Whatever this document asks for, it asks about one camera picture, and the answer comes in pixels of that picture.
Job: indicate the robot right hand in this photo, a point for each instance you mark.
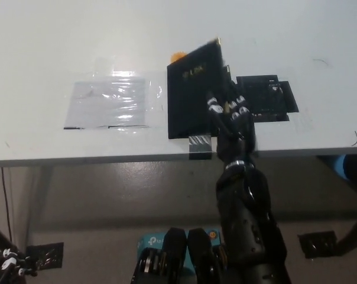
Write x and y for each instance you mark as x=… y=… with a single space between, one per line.
x=236 y=133

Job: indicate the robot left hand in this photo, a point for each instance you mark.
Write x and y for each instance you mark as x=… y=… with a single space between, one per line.
x=7 y=263

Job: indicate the black USC diary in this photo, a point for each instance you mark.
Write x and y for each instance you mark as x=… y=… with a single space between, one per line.
x=190 y=100

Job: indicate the black table leg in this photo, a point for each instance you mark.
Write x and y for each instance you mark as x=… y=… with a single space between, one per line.
x=354 y=235
x=2 y=238

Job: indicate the clear plastic film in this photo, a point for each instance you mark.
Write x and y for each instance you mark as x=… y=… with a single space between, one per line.
x=155 y=94

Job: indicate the orange plastic gear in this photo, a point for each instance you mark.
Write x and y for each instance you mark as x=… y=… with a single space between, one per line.
x=177 y=56

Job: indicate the blue and black object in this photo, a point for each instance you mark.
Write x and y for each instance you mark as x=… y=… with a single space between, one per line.
x=344 y=165

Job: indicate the teal TP-Link box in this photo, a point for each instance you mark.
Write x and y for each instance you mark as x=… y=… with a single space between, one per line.
x=150 y=241

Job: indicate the silver duct tape strip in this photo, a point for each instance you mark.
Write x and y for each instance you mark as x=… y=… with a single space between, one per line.
x=200 y=146

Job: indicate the black printed square frame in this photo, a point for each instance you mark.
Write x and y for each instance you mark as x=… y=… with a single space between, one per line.
x=264 y=97

